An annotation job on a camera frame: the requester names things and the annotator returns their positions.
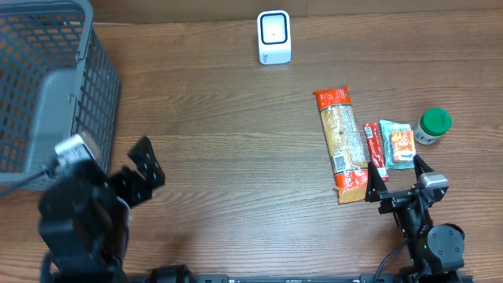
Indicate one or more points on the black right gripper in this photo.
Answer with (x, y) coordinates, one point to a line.
(376, 190)

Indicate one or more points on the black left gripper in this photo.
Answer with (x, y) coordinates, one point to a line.
(128, 182)

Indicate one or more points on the orange noodle packet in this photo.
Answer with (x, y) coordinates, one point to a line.
(344, 143)

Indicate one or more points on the teal wet wipes pack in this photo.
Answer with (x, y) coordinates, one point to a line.
(387, 127)

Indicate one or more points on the red stick sachet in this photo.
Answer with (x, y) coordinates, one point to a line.
(375, 150)

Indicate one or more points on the green lid white jar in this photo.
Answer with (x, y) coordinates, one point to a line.
(432, 125)

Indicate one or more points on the small orange white box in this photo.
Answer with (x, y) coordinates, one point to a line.
(402, 146)

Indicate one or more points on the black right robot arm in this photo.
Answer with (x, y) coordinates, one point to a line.
(436, 252)

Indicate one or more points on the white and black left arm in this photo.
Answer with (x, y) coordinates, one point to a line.
(85, 215)

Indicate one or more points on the white barcode scanner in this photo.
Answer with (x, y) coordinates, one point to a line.
(274, 37)

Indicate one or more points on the grey plastic mesh basket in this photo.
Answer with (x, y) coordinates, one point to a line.
(56, 80)

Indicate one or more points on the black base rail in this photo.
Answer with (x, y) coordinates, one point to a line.
(363, 278)

